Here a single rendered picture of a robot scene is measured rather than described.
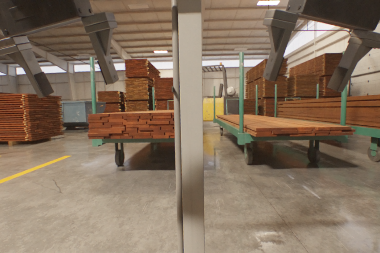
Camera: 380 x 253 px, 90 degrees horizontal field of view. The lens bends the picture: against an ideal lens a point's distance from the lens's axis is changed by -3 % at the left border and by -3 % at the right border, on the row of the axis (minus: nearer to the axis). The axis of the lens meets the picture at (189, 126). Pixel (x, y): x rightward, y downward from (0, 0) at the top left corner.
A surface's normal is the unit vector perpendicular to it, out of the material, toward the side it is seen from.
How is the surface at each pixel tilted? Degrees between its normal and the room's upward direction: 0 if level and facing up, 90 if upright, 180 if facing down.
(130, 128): 90
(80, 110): 90
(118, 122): 90
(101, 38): 114
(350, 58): 83
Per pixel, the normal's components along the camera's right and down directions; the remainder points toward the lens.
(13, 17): -0.06, 0.48
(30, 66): 0.98, -0.14
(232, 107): 0.07, 0.11
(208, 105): -0.25, 0.09
